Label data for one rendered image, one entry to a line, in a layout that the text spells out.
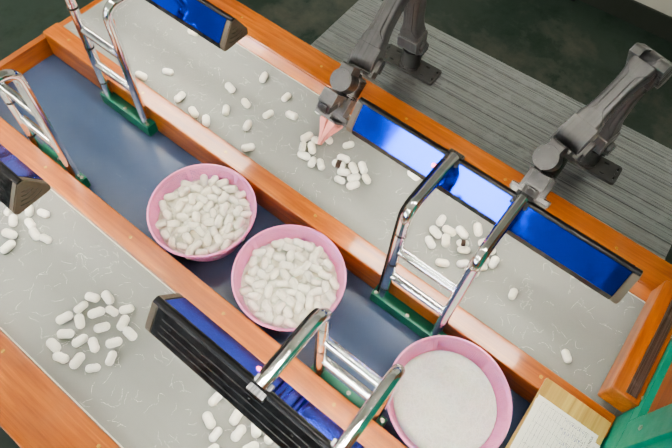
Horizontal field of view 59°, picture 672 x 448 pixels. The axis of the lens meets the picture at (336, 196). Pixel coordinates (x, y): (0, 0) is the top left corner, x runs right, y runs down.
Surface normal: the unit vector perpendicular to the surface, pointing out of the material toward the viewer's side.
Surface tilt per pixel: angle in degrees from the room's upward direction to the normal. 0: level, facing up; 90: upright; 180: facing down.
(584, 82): 0
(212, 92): 0
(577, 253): 58
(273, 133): 0
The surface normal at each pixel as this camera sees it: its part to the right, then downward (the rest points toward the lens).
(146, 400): 0.04, -0.52
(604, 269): -0.50, 0.28
